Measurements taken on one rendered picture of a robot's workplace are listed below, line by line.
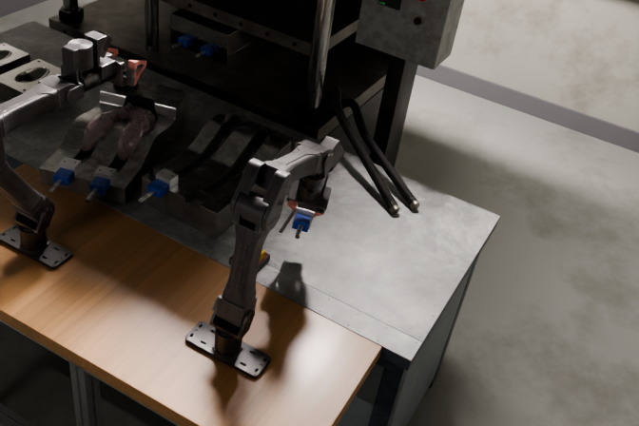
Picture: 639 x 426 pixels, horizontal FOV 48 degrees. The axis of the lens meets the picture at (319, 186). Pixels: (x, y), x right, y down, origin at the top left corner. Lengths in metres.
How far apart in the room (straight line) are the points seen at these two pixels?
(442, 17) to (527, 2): 2.16
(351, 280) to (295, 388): 0.39
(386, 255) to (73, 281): 0.83
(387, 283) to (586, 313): 1.56
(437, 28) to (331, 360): 1.16
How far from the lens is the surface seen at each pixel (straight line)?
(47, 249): 1.97
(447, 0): 2.34
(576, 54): 4.52
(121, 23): 3.19
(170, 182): 2.00
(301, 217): 1.86
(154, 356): 1.71
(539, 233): 3.68
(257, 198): 1.47
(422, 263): 2.02
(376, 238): 2.06
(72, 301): 1.84
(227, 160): 2.13
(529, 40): 4.55
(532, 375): 2.98
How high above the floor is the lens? 2.10
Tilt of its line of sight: 36 degrees down
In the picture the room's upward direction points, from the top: 9 degrees clockwise
